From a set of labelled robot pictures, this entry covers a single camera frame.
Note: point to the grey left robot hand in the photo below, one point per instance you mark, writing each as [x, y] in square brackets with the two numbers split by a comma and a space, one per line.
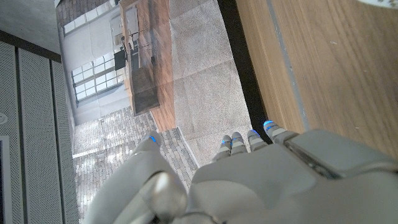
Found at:
[264, 186]

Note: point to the white paper plate gold rim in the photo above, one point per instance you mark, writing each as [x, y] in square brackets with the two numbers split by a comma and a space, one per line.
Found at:
[382, 2]

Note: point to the wooden table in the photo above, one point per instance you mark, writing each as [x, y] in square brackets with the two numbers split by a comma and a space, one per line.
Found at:
[287, 65]

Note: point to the printed room backdrop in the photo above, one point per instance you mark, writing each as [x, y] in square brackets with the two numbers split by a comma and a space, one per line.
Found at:
[199, 77]

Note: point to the grey perforated wall panel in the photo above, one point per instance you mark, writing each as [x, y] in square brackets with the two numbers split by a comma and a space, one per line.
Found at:
[34, 124]

